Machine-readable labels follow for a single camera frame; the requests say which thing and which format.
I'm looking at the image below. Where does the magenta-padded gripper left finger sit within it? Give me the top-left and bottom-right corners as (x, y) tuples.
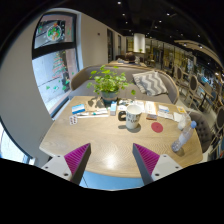
(41, 143), (92, 186)

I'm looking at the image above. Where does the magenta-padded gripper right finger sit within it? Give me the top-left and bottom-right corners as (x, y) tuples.
(132, 143), (184, 186)

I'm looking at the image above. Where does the clear blue-capped water bottle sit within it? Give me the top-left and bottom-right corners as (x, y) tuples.
(171, 120), (198, 153)

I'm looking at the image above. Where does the flat round red coaster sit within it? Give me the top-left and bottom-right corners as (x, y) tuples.
(150, 121), (164, 134)

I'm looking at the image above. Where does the pill blister pack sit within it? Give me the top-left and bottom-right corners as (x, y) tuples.
(68, 114), (79, 126)

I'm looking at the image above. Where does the white tube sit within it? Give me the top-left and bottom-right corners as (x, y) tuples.
(75, 111), (110, 119)

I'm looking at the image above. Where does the blue card pack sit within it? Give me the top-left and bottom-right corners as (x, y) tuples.
(71, 103), (87, 115)

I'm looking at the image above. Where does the white leaflet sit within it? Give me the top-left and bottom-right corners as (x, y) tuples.
(157, 104), (175, 120)

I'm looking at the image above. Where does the clear plastic cup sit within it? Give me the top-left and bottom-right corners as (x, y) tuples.
(177, 112), (193, 132)

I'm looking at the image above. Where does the white napkin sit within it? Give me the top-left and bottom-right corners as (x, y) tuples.
(173, 112), (184, 123)

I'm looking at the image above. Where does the printed paper sheet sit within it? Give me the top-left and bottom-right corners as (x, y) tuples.
(117, 99), (146, 113)

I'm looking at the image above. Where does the yellow square card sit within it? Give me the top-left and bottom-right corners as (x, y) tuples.
(175, 105), (188, 115)

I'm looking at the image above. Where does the small light blue carton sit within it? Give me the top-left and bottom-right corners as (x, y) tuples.
(109, 101), (118, 117)

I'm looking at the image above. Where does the grey tufted chair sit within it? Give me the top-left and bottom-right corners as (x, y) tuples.
(188, 110), (214, 154)

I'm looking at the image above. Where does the grey curved sofa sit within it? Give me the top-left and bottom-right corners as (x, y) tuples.
(68, 63), (181, 105)

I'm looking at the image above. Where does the grey white chevron cushion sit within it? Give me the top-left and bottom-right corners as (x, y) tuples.
(132, 70), (169, 97)

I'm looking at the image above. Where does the green potted plant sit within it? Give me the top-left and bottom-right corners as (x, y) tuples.
(87, 65), (137, 104)

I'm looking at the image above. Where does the group of dining chairs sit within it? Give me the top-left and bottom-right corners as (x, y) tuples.
(173, 64), (224, 134)

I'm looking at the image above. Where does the christmas tree window decal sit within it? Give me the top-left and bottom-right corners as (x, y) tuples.
(50, 51), (70, 80)

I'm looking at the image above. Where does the person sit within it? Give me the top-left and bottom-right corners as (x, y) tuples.
(123, 52), (142, 65)

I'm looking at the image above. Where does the round food window poster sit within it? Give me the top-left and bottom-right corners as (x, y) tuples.
(44, 23), (66, 43)

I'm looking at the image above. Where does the group of ceiling lights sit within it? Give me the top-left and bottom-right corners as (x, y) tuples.
(114, 0), (204, 39)

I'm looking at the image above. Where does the white mug with black handle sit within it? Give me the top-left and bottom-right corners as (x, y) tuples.
(117, 104), (143, 130)

